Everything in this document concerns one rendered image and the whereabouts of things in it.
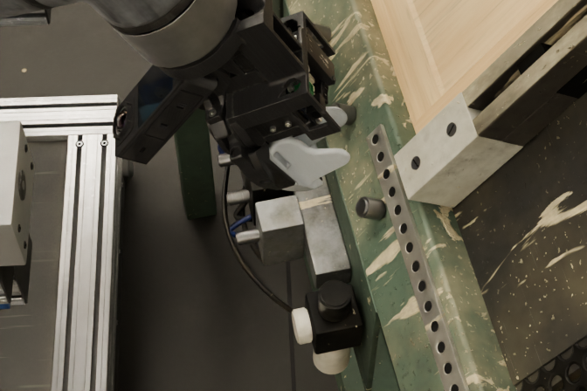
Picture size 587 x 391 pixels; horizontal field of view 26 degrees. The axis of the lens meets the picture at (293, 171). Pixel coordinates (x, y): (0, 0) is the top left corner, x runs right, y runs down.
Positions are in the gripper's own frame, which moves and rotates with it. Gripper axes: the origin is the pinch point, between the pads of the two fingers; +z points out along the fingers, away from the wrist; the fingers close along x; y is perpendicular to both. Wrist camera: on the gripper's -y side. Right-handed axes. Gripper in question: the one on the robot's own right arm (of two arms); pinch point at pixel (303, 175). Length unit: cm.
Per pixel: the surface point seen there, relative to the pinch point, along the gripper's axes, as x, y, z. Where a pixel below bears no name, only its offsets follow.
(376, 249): 20, -13, 47
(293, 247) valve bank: 28, -28, 54
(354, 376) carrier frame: 33, -43, 106
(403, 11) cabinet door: 49, -5, 41
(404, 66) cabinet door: 42, -6, 43
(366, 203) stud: 24, -12, 43
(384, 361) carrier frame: 36, -38, 108
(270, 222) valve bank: 29, -28, 48
